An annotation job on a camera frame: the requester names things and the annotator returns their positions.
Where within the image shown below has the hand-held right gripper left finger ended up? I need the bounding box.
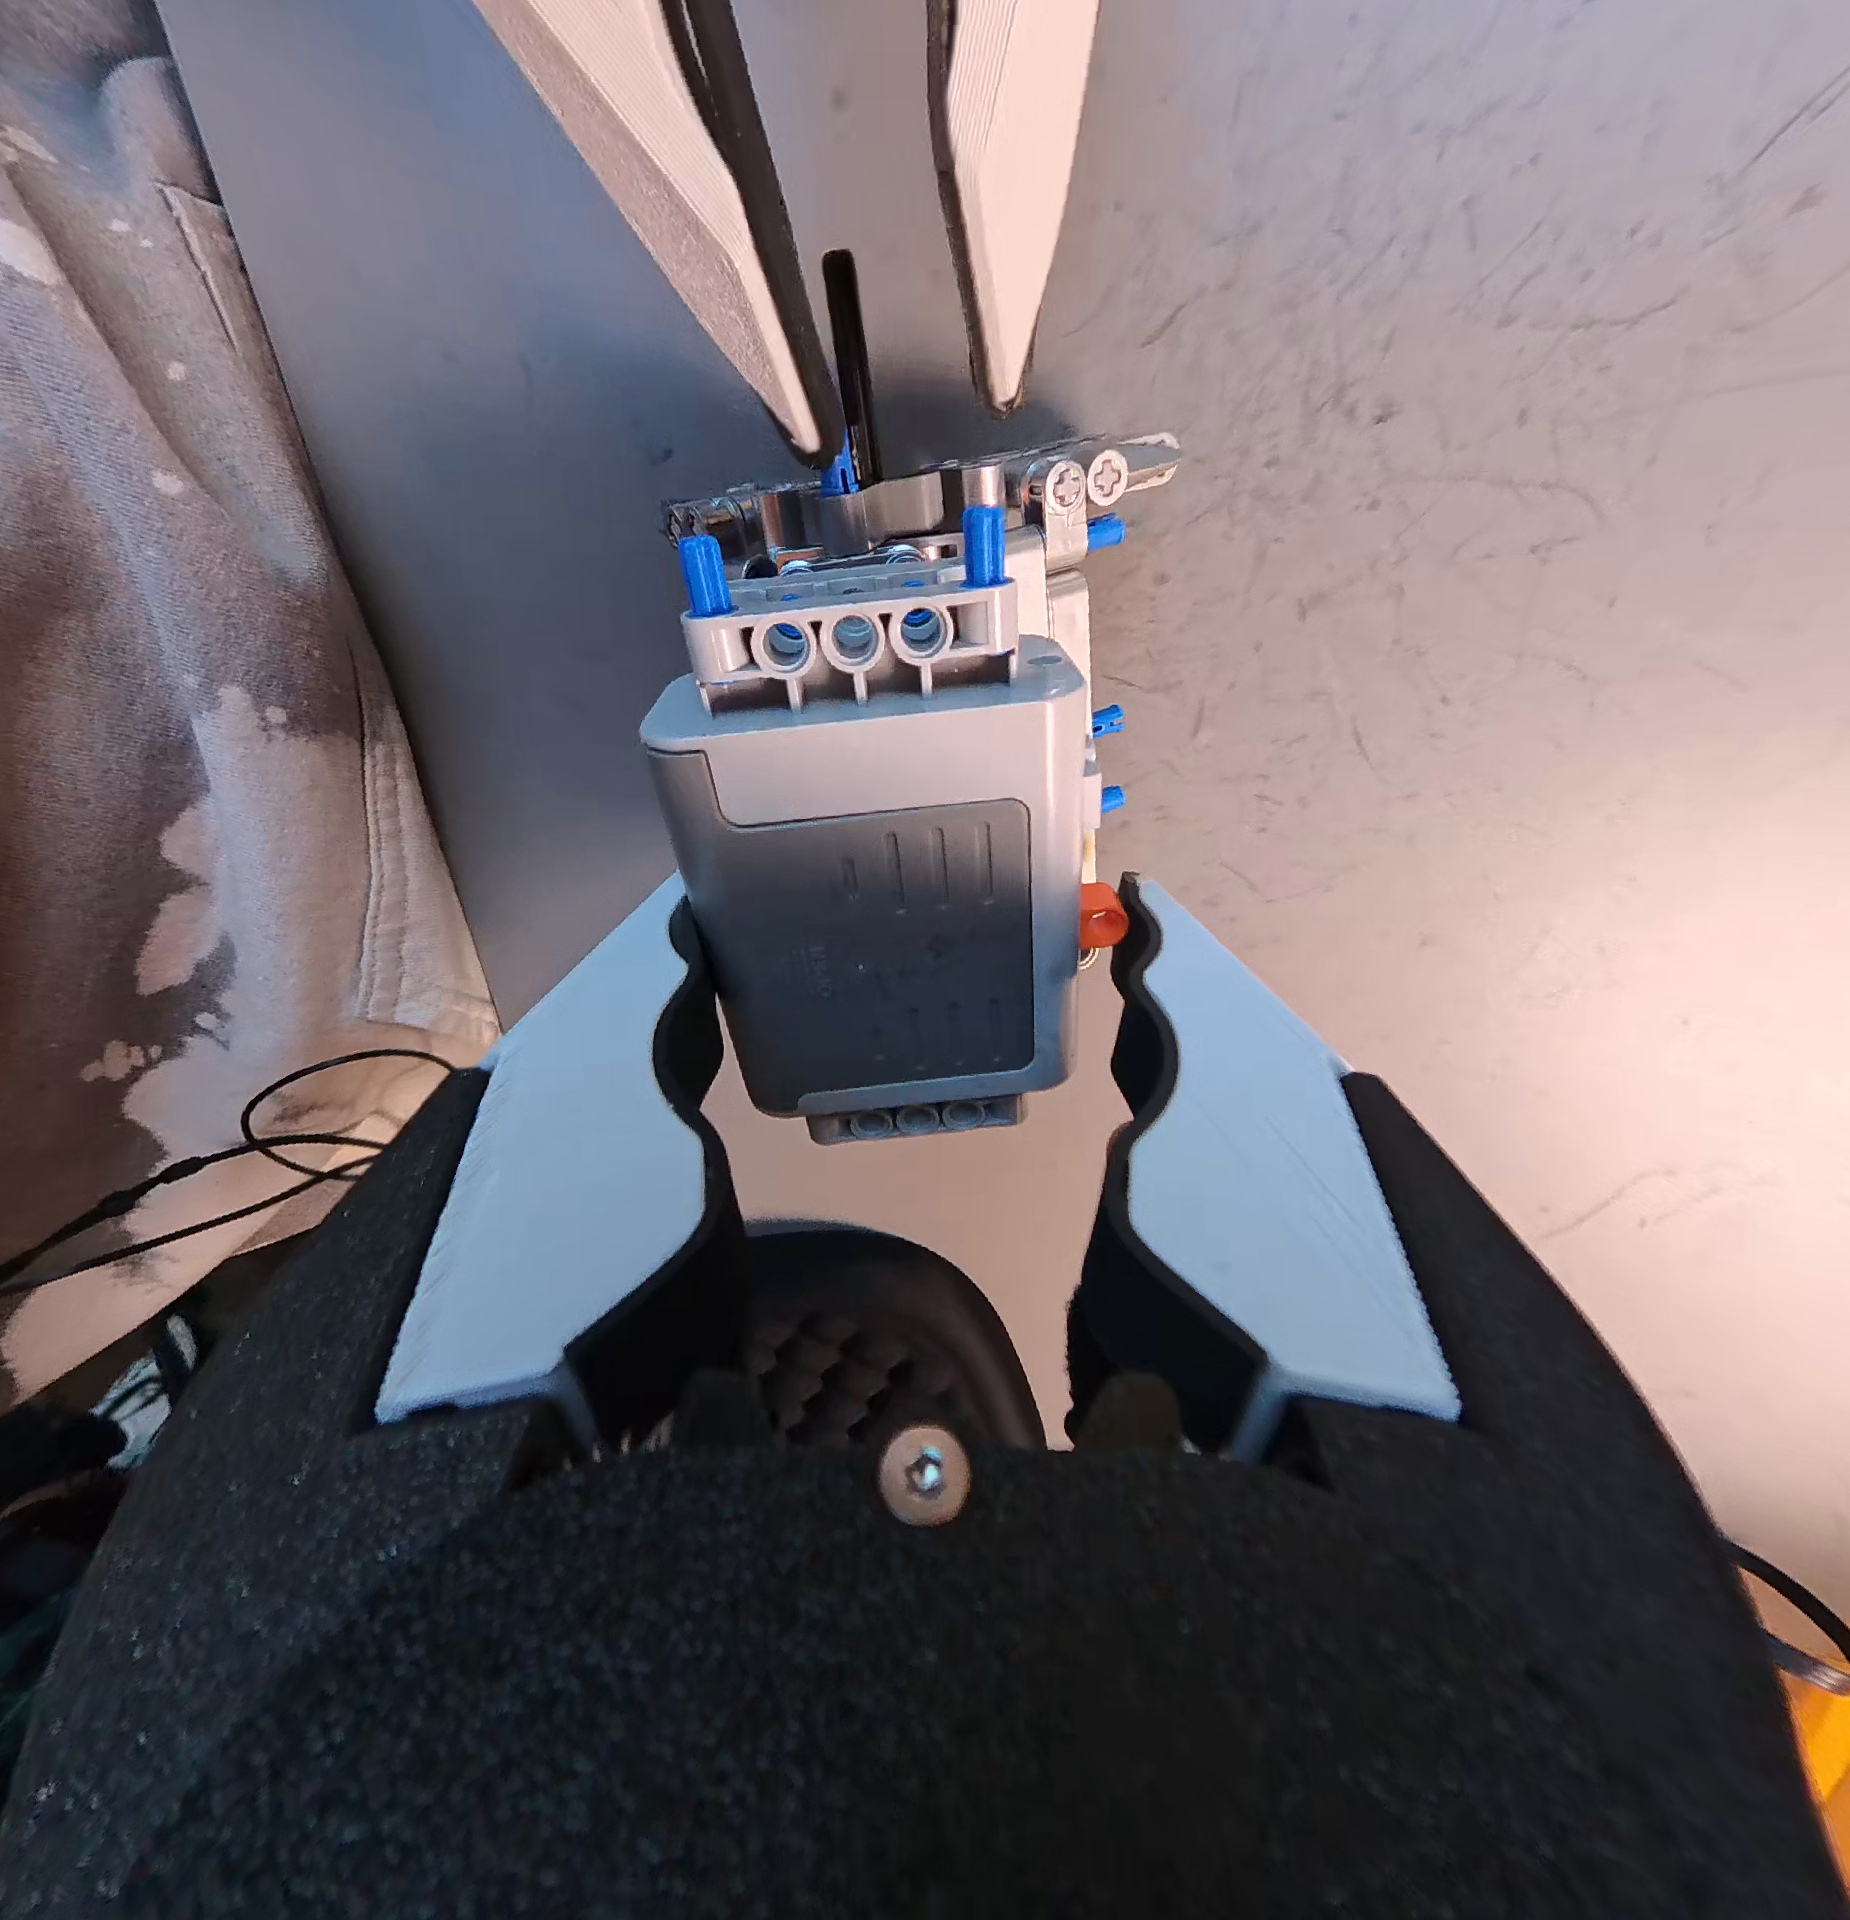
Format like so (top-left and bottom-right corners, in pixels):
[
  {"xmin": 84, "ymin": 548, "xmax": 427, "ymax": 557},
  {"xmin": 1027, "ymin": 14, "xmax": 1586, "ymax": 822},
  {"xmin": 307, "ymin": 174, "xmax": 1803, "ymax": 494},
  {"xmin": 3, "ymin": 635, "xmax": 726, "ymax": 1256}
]
[{"xmin": 374, "ymin": 875, "xmax": 753, "ymax": 1477}]

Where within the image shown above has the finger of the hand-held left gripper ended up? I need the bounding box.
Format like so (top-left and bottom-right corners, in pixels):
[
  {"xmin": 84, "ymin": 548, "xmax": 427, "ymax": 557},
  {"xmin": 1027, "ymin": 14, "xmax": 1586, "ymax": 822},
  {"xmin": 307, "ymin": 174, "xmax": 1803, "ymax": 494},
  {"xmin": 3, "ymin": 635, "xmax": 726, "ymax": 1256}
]
[
  {"xmin": 470, "ymin": 0, "xmax": 844, "ymax": 458},
  {"xmin": 924, "ymin": 0, "xmax": 1103, "ymax": 417}
]

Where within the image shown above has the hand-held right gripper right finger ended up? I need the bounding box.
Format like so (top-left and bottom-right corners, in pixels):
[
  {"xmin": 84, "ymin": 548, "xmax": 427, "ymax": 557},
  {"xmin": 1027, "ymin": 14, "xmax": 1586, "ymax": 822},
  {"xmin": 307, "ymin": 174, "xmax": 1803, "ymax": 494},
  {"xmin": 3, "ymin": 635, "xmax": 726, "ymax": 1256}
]
[{"xmin": 1064, "ymin": 875, "xmax": 1464, "ymax": 1477}]

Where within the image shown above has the grey battery box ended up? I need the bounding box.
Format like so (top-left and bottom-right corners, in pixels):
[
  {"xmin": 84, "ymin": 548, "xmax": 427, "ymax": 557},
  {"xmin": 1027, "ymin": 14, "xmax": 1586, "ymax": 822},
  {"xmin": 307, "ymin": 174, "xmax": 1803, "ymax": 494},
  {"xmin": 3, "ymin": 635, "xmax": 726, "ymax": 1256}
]
[{"xmin": 639, "ymin": 577, "xmax": 1132, "ymax": 1152}]

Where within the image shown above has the thin black cable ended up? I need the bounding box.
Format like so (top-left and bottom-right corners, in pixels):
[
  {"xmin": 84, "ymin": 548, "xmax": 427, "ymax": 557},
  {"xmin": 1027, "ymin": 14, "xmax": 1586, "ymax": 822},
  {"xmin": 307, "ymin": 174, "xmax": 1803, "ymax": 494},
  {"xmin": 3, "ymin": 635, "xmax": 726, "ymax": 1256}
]
[
  {"xmin": 0, "ymin": 1047, "xmax": 499, "ymax": 1309},
  {"xmin": 1720, "ymin": 1540, "xmax": 1850, "ymax": 1689}
]

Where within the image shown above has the grey transparent engine model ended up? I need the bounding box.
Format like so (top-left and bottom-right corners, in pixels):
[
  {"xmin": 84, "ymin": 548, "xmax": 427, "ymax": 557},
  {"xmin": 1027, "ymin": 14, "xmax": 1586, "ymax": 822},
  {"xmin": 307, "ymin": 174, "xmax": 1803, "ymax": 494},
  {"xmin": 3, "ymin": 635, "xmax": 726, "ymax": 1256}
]
[{"xmin": 662, "ymin": 251, "xmax": 1187, "ymax": 601}]

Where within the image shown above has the grey desk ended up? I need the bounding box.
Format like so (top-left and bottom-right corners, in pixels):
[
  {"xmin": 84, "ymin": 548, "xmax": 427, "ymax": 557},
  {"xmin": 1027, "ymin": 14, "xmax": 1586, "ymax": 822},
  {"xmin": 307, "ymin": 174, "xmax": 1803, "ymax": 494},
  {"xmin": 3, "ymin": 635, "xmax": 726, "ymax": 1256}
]
[{"xmin": 161, "ymin": 0, "xmax": 1850, "ymax": 1683}]

